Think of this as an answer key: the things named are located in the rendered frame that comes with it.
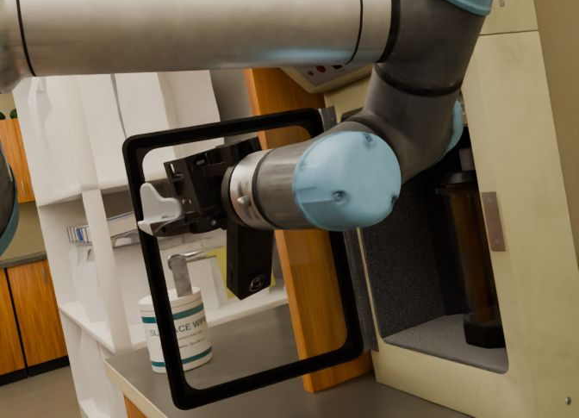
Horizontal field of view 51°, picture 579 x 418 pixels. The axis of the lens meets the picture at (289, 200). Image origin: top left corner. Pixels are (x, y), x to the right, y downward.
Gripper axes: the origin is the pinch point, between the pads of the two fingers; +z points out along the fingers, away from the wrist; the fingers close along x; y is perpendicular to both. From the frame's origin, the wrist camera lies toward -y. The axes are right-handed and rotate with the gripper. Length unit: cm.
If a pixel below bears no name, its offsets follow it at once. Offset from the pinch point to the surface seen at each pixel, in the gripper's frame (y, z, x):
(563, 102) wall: -4, -10, -73
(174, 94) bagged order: 23, 110, -62
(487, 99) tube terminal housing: 3.6, -26.9, -28.1
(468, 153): -3.9, -15.9, -36.5
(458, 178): -6.4, -16.1, -33.2
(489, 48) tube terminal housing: 8.9, -27.0, -30.5
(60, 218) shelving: -8, 197, -39
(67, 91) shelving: 29, 92, -23
